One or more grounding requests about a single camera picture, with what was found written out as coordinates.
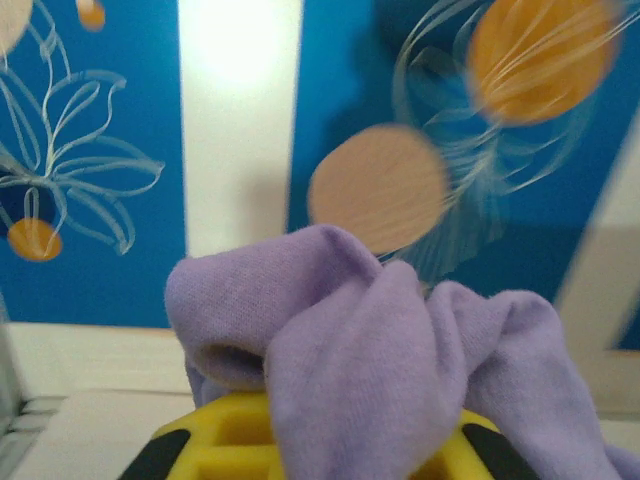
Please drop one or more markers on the aluminium side rail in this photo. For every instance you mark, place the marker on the aluminium side rail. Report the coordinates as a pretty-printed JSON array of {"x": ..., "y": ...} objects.
[{"x": 37, "y": 406}]

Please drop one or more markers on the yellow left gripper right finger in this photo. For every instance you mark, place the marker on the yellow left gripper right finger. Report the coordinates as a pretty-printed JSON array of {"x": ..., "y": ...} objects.
[{"x": 450, "y": 462}]

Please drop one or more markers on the purple t-shirt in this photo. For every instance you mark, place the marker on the purple t-shirt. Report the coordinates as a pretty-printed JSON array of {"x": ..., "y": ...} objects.
[{"x": 350, "y": 350}]

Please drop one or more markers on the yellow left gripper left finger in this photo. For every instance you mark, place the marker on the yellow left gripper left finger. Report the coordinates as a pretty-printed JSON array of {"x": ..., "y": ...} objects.
[{"x": 235, "y": 460}]

